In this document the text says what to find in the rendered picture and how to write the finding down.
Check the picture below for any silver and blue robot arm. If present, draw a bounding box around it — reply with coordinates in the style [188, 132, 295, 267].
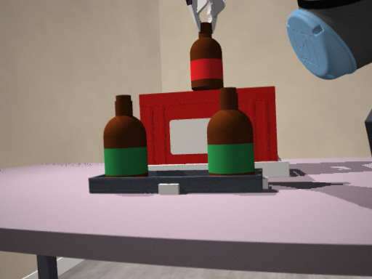
[286, 0, 372, 80]

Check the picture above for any brown bottle with red label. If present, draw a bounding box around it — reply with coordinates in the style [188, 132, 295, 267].
[190, 22, 224, 91]

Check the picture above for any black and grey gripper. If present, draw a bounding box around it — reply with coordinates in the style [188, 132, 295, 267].
[186, 0, 225, 34]

